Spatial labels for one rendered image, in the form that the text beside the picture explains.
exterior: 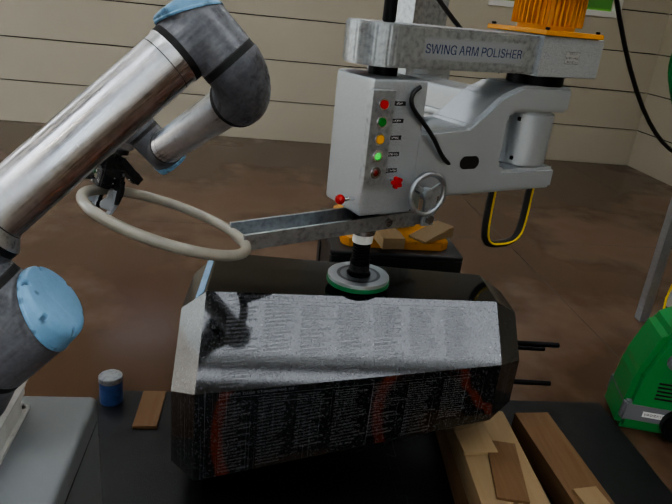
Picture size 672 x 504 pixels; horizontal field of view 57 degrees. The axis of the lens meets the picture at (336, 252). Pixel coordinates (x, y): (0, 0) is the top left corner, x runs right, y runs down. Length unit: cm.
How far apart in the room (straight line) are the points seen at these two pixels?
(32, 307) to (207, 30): 57
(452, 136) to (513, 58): 32
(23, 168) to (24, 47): 739
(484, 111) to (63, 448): 157
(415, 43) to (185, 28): 88
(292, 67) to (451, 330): 627
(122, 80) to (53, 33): 726
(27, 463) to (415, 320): 125
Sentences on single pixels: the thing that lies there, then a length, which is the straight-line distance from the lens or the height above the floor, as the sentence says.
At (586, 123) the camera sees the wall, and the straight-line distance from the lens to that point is 924.
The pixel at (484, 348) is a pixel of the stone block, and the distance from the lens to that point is 217.
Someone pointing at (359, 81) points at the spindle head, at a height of 152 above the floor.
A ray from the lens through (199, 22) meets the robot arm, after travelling 119.
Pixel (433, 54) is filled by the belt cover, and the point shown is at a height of 162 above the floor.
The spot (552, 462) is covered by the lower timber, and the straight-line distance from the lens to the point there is 274.
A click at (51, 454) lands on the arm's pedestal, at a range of 141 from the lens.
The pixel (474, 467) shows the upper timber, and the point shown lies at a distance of 239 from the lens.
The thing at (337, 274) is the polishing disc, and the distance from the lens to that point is 213.
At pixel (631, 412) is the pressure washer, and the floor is 11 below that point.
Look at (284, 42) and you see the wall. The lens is 806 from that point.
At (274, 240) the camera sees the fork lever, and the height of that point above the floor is 106.
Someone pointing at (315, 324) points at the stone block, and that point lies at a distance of 205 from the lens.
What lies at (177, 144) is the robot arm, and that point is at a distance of 155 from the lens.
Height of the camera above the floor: 173
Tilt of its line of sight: 22 degrees down
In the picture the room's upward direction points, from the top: 6 degrees clockwise
